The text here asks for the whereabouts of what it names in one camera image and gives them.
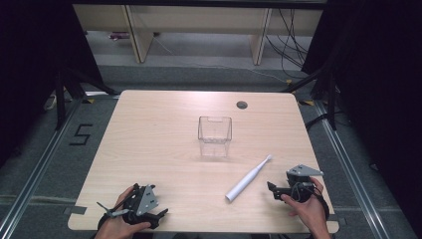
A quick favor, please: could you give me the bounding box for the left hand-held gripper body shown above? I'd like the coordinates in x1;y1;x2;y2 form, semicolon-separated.
96;182;160;230

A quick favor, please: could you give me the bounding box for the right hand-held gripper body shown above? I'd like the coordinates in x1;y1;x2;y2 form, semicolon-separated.
285;163;325;204

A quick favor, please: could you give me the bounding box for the white electric toothbrush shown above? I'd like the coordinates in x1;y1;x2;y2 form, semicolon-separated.
225;153;274;203

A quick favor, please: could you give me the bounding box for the clear plastic box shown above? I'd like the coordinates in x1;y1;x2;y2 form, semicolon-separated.
197;116;233;158

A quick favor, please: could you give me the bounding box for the person's right hand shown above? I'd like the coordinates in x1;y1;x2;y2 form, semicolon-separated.
280;176;328;239

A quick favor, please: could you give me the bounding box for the person's left hand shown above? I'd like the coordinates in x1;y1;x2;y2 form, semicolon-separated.
94;185;152;239

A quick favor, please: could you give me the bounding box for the grey tape strip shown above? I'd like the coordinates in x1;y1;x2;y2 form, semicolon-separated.
62;205;89;216

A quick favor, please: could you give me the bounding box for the black metal stand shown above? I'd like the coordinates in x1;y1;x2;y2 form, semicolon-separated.
54;65;121;131
281;65;338;131

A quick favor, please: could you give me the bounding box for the dark curtain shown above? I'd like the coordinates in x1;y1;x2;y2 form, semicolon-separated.
301;0;422;230
0;0;105;167

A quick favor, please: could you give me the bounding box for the small pink and dark object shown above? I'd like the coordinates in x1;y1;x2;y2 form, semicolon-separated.
107;31;131;42

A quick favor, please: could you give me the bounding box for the black wrist strap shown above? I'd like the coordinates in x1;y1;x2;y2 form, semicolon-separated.
310;185;330;222

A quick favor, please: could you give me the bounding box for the metal floor rail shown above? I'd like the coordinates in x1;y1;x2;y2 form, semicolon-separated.
313;99;392;239
0;99;85;237

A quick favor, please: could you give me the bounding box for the black floor cable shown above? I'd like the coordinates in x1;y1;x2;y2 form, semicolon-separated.
304;112;346;131

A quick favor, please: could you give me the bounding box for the white coiled cable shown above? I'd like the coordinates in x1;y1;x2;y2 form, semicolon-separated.
43;94;58;112

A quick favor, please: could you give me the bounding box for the bundle of black cables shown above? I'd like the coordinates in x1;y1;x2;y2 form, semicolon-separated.
265;8;312;80

